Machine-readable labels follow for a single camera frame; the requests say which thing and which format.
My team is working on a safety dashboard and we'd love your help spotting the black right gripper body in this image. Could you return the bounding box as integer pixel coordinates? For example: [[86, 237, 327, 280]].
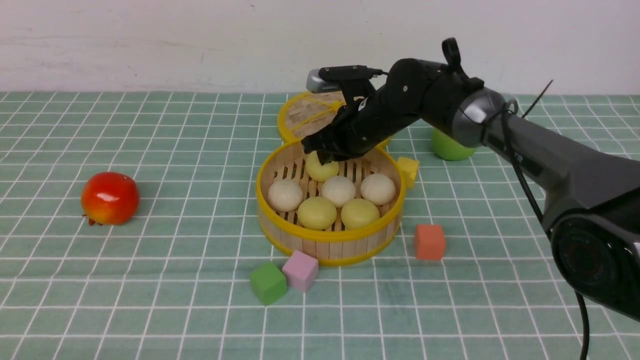
[[301, 80, 423, 161]]

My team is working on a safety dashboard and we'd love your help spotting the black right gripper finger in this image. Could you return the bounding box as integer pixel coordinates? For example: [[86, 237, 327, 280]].
[[322, 150, 343, 165], [309, 151, 322, 164]]

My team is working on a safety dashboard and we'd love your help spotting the yellow bun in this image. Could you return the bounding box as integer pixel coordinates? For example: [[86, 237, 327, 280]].
[[297, 196, 338, 231], [340, 198, 381, 230], [305, 154, 340, 183]]

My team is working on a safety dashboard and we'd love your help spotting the white bun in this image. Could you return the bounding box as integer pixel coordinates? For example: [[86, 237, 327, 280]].
[[359, 173, 396, 207], [267, 178, 304, 213], [320, 175, 356, 208]]

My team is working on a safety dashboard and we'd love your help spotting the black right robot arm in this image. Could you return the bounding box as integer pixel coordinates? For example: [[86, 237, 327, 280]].
[[301, 58, 640, 321]]

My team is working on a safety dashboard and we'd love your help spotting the woven bamboo steamer lid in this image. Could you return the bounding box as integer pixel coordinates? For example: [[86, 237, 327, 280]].
[[277, 91, 345, 143]]

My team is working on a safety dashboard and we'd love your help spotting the bamboo steamer tray yellow rim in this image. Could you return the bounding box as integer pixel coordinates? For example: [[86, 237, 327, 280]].
[[254, 141, 407, 267]]

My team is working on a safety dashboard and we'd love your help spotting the yellow cube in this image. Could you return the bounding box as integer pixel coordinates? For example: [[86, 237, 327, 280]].
[[397, 156, 419, 189]]

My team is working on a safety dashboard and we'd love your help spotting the green toy apple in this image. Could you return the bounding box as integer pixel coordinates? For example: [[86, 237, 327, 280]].
[[431, 129, 477, 162]]

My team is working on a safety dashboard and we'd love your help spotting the pink cube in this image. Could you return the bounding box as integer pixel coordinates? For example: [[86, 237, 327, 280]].
[[281, 250, 319, 293]]

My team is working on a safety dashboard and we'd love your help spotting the orange cube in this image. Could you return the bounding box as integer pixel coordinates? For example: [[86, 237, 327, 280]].
[[413, 224, 446, 261]]

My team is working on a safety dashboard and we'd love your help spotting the green cube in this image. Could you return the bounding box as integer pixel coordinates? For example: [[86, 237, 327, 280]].
[[249, 262, 288, 306]]

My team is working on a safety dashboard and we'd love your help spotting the green checked tablecloth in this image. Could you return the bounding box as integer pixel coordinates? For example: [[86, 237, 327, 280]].
[[0, 90, 640, 360]]

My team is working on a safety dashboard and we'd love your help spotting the red toy pomegranate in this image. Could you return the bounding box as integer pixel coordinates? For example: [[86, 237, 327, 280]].
[[80, 171, 140, 226]]

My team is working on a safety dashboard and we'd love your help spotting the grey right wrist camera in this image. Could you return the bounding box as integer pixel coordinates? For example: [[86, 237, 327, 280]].
[[306, 65, 383, 94]]

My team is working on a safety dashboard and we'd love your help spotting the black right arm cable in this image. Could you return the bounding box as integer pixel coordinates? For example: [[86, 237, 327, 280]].
[[367, 37, 591, 360]]

